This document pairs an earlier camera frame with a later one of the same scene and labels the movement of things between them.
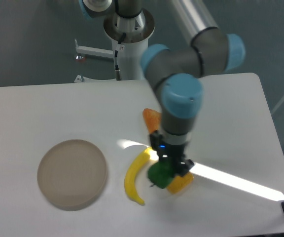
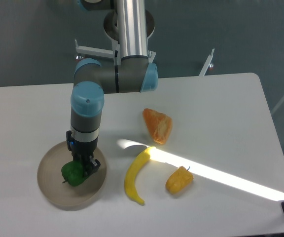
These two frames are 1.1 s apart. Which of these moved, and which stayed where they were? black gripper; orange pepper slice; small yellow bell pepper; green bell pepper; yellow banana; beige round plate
Moved: green bell pepper; black gripper
Stayed: orange pepper slice; yellow banana; beige round plate; small yellow bell pepper
